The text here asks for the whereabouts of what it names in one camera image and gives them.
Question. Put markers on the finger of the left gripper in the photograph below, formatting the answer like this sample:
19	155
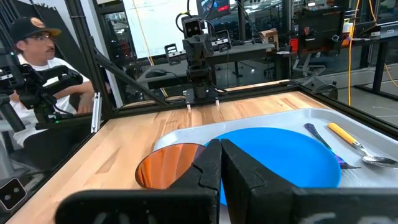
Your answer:
203	51
194	51

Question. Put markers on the blue round plate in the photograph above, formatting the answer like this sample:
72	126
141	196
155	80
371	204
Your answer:
286	155

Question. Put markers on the grey plastic tray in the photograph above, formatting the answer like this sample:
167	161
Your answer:
280	119

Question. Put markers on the grey desk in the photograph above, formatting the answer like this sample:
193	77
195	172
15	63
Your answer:
242	51

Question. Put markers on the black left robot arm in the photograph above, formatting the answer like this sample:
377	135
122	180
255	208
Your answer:
199	77

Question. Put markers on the black aluminium rig frame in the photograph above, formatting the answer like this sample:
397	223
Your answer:
87	46

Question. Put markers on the person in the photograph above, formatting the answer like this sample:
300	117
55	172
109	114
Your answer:
37	46

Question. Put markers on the red translucent cup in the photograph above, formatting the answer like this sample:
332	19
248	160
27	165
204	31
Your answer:
164	165

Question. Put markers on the cardboard box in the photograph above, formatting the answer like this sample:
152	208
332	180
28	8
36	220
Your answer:
270	37

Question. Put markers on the table-level camera box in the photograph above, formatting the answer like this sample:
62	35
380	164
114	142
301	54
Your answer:
12	194

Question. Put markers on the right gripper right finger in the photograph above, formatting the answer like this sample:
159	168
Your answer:
248	193

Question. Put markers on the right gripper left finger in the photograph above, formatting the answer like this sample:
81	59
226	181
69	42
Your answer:
205	174

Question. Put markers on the black computer mouse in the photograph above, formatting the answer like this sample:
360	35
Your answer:
155	73

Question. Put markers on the black computer monitor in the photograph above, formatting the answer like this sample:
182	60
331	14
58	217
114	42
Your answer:
214	7

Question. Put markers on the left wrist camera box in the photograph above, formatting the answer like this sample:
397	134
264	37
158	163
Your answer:
192	28

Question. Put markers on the silver metal bracket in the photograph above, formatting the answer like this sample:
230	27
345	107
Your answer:
96	112

